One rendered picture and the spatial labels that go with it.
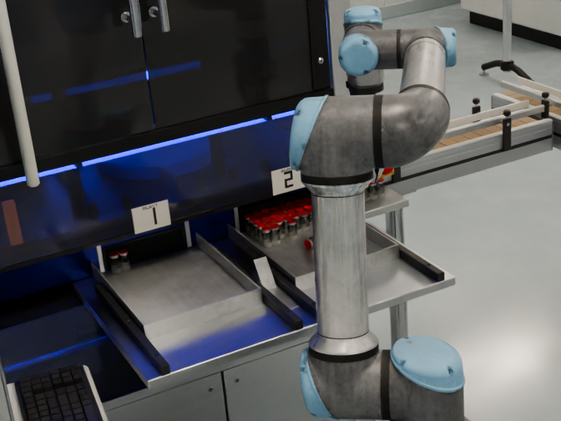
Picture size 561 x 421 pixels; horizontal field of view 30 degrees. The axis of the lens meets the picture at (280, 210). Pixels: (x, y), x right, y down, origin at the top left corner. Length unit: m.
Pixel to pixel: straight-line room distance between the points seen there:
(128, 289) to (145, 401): 0.32
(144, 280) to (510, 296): 1.96
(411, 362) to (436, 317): 2.16
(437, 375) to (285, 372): 0.99
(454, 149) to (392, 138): 1.21
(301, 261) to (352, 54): 0.57
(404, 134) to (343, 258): 0.22
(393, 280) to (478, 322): 1.60
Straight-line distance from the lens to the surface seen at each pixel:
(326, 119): 1.61
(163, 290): 2.29
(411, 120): 1.61
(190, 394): 2.54
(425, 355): 1.72
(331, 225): 1.65
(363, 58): 1.97
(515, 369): 3.57
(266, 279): 2.24
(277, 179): 2.41
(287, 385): 2.66
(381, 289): 2.21
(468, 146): 2.83
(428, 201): 4.79
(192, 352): 2.05
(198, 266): 2.37
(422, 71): 1.79
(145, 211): 2.30
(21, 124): 2.08
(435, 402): 1.72
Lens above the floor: 1.93
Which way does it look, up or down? 24 degrees down
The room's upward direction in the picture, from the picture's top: 5 degrees counter-clockwise
